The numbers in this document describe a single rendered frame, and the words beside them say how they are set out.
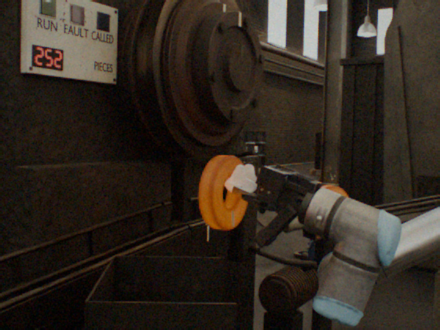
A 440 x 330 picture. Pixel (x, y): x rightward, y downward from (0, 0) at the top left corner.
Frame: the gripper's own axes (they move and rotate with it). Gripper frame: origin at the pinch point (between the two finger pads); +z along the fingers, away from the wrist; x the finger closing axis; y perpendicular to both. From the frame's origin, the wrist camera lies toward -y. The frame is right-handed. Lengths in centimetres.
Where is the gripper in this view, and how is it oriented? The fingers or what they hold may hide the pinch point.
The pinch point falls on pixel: (225, 183)
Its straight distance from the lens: 110.3
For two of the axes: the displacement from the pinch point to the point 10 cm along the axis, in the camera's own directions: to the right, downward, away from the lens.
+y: 2.5, -9.4, -2.2
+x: -5.3, 0.5, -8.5
